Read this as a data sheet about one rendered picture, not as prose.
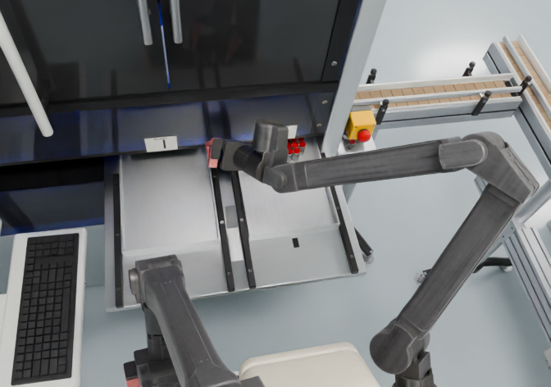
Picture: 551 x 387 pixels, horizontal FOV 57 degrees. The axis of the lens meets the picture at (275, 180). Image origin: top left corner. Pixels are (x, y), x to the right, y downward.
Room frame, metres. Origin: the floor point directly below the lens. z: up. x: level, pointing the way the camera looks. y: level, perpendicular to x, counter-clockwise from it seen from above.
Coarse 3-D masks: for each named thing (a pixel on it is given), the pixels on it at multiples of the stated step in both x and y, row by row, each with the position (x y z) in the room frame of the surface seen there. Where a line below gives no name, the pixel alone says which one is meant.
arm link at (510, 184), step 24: (504, 144) 0.55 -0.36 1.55; (480, 168) 0.49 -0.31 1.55; (504, 168) 0.48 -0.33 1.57; (504, 192) 0.45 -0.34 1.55; (528, 192) 0.44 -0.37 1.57; (480, 216) 0.44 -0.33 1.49; (504, 216) 0.43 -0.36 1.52; (456, 240) 0.42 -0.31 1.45; (480, 240) 0.41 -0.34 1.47; (456, 264) 0.38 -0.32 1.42; (432, 288) 0.36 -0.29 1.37; (456, 288) 0.36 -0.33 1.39; (408, 312) 0.33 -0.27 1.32; (432, 312) 0.33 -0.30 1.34; (384, 336) 0.29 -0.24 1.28; (408, 336) 0.29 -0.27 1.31; (384, 360) 0.26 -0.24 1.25; (408, 360) 0.26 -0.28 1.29
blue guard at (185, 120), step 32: (288, 96) 0.92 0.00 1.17; (320, 96) 0.95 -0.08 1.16; (0, 128) 0.69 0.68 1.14; (32, 128) 0.71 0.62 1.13; (64, 128) 0.74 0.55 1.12; (96, 128) 0.76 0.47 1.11; (128, 128) 0.79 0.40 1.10; (160, 128) 0.81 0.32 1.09; (192, 128) 0.84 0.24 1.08; (224, 128) 0.86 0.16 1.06; (320, 128) 0.95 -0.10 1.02; (0, 160) 0.68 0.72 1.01; (32, 160) 0.70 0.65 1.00
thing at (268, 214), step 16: (304, 160) 0.93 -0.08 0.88; (240, 176) 0.83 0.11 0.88; (240, 192) 0.78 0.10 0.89; (256, 192) 0.79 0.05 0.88; (272, 192) 0.80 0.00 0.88; (304, 192) 0.82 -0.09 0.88; (320, 192) 0.83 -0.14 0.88; (256, 208) 0.73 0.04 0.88; (272, 208) 0.74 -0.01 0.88; (288, 208) 0.75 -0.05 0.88; (304, 208) 0.76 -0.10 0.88; (320, 208) 0.77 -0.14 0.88; (256, 224) 0.68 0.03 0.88; (272, 224) 0.69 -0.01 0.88; (288, 224) 0.70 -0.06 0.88; (304, 224) 0.71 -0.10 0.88; (320, 224) 0.72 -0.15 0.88; (336, 224) 0.71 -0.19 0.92
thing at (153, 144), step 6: (156, 138) 0.80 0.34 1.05; (162, 138) 0.81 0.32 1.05; (168, 138) 0.81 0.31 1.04; (174, 138) 0.82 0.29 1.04; (150, 144) 0.80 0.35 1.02; (156, 144) 0.80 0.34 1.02; (162, 144) 0.81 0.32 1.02; (168, 144) 0.81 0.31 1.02; (174, 144) 0.82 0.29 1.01; (150, 150) 0.80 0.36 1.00; (156, 150) 0.80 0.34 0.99; (162, 150) 0.81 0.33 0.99
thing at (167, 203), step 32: (128, 160) 0.83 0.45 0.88; (160, 160) 0.85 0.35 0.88; (192, 160) 0.86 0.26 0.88; (128, 192) 0.72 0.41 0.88; (160, 192) 0.74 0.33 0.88; (192, 192) 0.75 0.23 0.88; (128, 224) 0.62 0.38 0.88; (160, 224) 0.63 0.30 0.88; (192, 224) 0.65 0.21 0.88; (128, 256) 0.53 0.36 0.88
